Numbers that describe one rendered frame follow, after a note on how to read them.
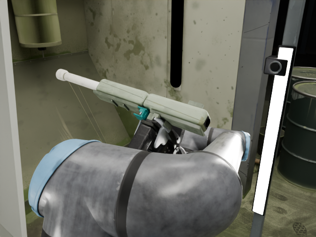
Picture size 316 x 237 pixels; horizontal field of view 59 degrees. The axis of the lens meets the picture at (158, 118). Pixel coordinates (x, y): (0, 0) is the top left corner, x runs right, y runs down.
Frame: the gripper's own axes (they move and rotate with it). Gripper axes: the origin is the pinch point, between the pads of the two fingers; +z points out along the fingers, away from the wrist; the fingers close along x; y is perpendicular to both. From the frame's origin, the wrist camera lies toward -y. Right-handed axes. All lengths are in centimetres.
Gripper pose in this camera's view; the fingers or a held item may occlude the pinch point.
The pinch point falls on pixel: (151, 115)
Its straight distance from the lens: 62.9
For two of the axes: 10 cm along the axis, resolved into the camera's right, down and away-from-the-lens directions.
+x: -8.2, -3.1, 4.9
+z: -3.0, -5.0, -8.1
